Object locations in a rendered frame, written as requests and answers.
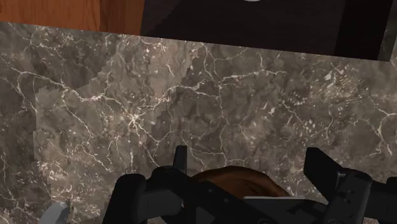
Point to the brown round object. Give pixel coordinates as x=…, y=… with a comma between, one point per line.
x=245, y=181

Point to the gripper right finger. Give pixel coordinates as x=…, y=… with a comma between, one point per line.
x=347, y=195

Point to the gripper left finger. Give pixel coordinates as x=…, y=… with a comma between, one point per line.
x=133, y=198

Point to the grey object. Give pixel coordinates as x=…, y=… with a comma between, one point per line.
x=55, y=214

